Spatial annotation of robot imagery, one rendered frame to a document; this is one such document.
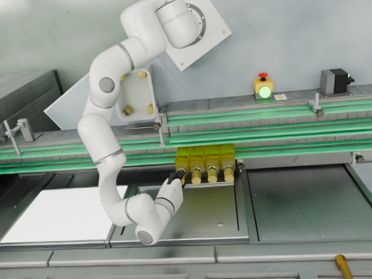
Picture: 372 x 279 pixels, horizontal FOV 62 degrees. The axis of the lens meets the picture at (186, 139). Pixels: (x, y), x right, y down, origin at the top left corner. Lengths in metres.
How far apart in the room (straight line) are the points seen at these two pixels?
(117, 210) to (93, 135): 0.22
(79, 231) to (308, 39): 1.14
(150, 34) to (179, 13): 0.11
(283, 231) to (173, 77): 0.76
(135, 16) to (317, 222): 0.88
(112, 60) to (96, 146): 0.24
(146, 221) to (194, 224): 0.28
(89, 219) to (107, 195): 0.34
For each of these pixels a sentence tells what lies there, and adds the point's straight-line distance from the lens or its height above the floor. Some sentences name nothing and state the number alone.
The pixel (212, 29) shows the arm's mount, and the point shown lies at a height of 0.81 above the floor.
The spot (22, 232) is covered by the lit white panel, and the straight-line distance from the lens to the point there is 1.35.
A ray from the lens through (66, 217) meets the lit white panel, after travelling 1.32.
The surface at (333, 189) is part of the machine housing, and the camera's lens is 1.36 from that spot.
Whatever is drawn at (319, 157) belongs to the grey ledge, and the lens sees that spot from 1.46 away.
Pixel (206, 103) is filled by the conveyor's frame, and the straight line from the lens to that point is 1.35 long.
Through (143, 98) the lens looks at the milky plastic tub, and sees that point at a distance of 1.42.
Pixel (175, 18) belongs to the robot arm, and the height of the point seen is 1.12.
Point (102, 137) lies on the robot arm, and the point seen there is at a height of 1.35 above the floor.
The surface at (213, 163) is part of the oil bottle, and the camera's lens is 1.16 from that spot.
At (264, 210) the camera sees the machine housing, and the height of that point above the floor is 1.15.
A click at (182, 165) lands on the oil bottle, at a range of 1.17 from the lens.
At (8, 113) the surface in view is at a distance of 1.85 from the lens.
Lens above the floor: 2.07
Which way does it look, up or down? 62 degrees down
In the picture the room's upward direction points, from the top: 170 degrees counter-clockwise
